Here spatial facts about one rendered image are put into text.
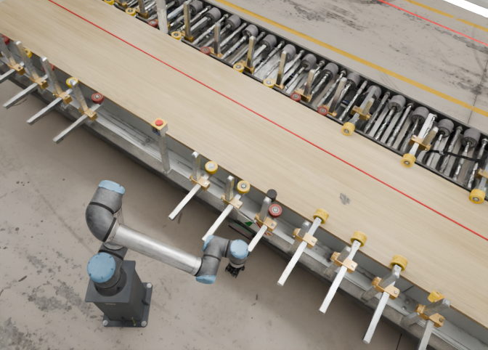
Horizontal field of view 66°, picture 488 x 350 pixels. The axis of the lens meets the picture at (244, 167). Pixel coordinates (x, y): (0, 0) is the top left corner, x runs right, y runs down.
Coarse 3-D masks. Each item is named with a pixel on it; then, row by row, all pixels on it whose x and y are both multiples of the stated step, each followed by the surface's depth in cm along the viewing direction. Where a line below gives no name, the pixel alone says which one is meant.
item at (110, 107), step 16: (64, 80) 305; (112, 112) 295; (128, 112) 279; (144, 128) 283; (176, 144) 270; (224, 176) 264; (256, 192) 253; (320, 240) 250; (336, 240) 238; (384, 272) 232; (400, 288) 235; (416, 288) 224; (448, 320) 229; (464, 320) 219; (480, 336) 221
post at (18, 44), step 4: (16, 44) 252; (20, 44) 255; (16, 48) 257; (20, 48) 256; (20, 52) 258; (24, 52) 260; (20, 56) 262; (24, 56) 261; (24, 60) 264; (28, 60) 266; (28, 64) 268; (28, 68) 270; (32, 68) 272; (32, 72) 274; (32, 76) 277; (36, 76) 279; (40, 88) 287
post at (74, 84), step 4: (72, 84) 246; (76, 84) 248; (72, 88) 250; (76, 88) 249; (76, 92) 251; (80, 92) 254; (76, 96) 256; (80, 96) 256; (80, 100) 258; (84, 100) 262; (80, 104) 262; (84, 104) 264; (84, 108) 266; (88, 120) 275
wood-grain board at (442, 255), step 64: (64, 0) 325; (64, 64) 283; (128, 64) 288; (192, 64) 294; (192, 128) 259; (256, 128) 263; (320, 128) 268; (320, 192) 239; (384, 192) 242; (448, 192) 246; (384, 256) 218; (448, 256) 221
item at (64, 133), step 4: (92, 108) 271; (96, 108) 271; (100, 108) 274; (96, 112) 272; (84, 116) 266; (80, 120) 264; (84, 120) 266; (72, 124) 262; (76, 124) 262; (80, 124) 265; (68, 128) 260; (72, 128) 260; (76, 128) 263; (64, 132) 257; (68, 132) 259; (60, 136) 256; (64, 136) 257; (56, 140) 253; (60, 140) 256
